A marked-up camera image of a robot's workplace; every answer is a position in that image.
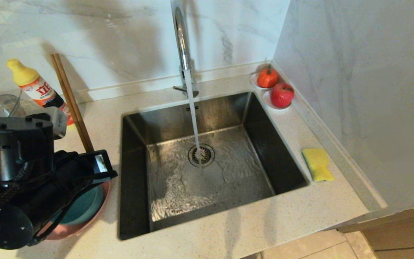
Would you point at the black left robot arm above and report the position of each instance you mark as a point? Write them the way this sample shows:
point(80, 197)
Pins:
point(9, 172)

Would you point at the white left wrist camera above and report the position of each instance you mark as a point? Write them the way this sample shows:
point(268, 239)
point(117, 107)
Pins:
point(58, 122)

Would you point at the blue bowl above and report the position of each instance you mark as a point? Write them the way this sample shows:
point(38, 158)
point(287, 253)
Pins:
point(84, 208)

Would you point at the brown wooden chopstick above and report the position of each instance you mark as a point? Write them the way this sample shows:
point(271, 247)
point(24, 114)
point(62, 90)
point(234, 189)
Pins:
point(68, 97)
point(73, 95)

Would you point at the small white dish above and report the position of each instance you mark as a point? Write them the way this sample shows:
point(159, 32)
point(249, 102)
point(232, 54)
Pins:
point(268, 102)
point(253, 81)

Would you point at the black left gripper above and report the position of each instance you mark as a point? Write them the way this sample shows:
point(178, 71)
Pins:
point(73, 183)

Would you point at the stainless steel sink basin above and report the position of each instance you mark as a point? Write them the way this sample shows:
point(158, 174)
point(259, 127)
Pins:
point(264, 144)

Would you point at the pink round plate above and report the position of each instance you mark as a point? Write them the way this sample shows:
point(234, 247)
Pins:
point(99, 208)

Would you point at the orange dish soap bottle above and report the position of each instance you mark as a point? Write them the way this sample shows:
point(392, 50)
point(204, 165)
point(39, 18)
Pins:
point(30, 82)

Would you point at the running tap water stream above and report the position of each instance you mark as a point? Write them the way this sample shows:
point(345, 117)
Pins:
point(193, 115)

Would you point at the chrome kitchen faucet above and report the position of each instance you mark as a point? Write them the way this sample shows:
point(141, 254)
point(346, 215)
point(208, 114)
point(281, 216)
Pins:
point(181, 39)

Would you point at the red apple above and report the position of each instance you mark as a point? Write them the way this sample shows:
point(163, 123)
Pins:
point(282, 95)

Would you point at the yellow fish-shaped sponge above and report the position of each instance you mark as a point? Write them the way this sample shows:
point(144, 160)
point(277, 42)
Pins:
point(317, 164)

